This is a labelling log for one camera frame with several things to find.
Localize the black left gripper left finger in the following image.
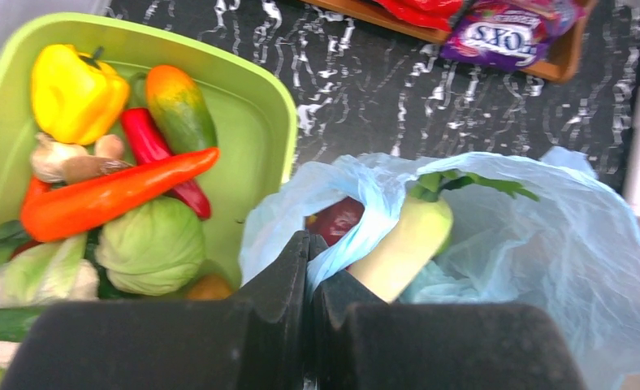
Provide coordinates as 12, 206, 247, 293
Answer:
0, 231, 310, 389

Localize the yellow bell pepper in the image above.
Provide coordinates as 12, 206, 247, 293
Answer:
31, 44, 130, 145

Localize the light blue plastic bag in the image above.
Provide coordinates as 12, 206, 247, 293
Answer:
239, 152, 640, 389

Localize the white radish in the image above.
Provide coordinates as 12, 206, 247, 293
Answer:
348, 169, 539, 303

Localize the green cucumber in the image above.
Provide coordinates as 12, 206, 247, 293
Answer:
0, 306, 46, 342

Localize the brown potato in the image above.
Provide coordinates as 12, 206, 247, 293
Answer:
185, 274, 233, 301

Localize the red snack bag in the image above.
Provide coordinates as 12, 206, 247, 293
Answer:
376, 0, 465, 33

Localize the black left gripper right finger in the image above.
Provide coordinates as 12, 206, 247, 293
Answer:
309, 234, 587, 390

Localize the dark red apple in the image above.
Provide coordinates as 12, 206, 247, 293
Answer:
305, 197, 365, 246

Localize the purple Fox's candy bag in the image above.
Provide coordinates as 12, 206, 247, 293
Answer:
439, 1, 585, 72

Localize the green cabbage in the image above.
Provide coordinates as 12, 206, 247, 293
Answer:
95, 197, 206, 296

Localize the green orange mango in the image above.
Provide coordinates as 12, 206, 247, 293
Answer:
145, 65, 218, 154

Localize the red chili pepper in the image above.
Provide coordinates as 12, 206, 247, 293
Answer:
119, 107, 211, 220

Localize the green vegetable basket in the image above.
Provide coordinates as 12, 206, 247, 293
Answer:
0, 13, 296, 284

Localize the wooden shelf rack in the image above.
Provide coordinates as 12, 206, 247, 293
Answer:
316, 0, 596, 83

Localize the orange carrot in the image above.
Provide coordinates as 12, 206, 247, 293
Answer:
20, 147, 220, 242

